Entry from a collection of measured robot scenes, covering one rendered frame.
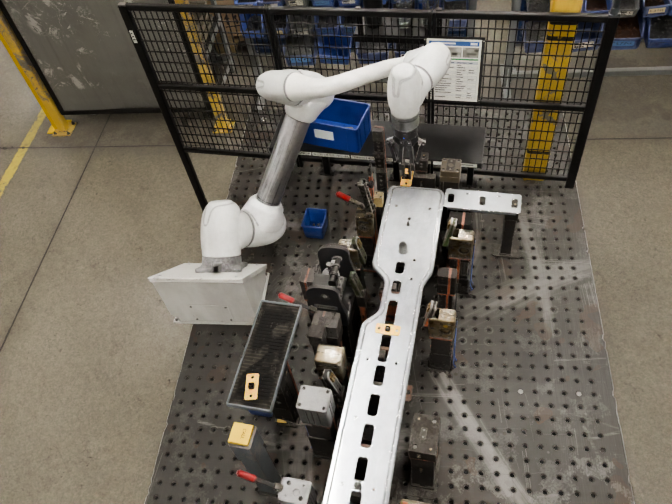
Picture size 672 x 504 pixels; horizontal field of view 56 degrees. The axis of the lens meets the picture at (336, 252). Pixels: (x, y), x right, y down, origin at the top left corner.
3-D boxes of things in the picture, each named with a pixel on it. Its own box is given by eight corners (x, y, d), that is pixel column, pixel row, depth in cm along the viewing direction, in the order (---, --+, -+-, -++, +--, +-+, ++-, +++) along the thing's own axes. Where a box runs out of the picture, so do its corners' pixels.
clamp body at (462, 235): (471, 299, 253) (477, 245, 226) (442, 295, 256) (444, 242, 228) (473, 280, 258) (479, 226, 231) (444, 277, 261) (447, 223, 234)
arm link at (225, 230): (192, 255, 253) (190, 200, 250) (228, 250, 267) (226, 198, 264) (218, 259, 242) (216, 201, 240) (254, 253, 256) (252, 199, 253)
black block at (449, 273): (458, 325, 246) (462, 282, 223) (430, 322, 249) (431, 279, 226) (460, 308, 251) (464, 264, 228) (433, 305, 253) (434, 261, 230)
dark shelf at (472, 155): (481, 169, 254) (482, 163, 252) (269, 153, 274) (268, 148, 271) (486, 132, 267) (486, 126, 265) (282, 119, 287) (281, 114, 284)
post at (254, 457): (278, 498, 213) (250, 450, 179) (257, 494, 215) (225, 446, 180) (284, 476, 218) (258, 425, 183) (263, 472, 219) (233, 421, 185)
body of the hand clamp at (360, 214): (377, 273, 266) (372, 218, 238) (361, 271, 267) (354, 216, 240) (379, 261, 269) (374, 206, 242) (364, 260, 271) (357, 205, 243)
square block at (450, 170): (456, 231, 275) (460, 173, 246) (437, 229, 276) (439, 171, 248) (458, 217, 279) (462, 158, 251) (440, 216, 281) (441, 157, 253)
